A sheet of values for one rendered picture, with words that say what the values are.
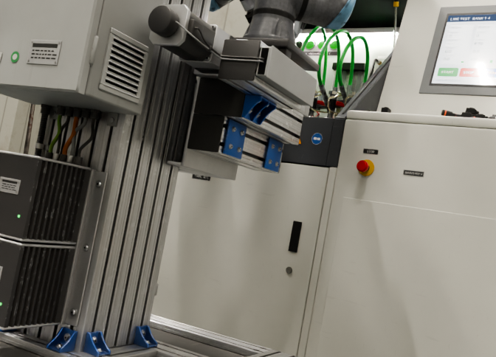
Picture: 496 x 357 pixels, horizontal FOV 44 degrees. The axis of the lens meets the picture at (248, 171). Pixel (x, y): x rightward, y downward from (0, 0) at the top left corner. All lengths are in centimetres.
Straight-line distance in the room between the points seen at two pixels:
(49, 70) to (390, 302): 115
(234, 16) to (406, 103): 295
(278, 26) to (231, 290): 93
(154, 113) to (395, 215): 80
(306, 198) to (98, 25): 100
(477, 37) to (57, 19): 145
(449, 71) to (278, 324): 102
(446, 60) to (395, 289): 83
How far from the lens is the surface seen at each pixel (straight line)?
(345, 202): 196
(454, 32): 231
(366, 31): 267
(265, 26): 167
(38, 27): 136
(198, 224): 225
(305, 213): 202
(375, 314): 191
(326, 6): 174
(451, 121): 190
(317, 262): 199
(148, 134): 149
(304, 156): 205
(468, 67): 222
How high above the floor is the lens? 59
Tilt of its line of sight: 4 degrees up
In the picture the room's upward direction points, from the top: 10 degrees clockwise
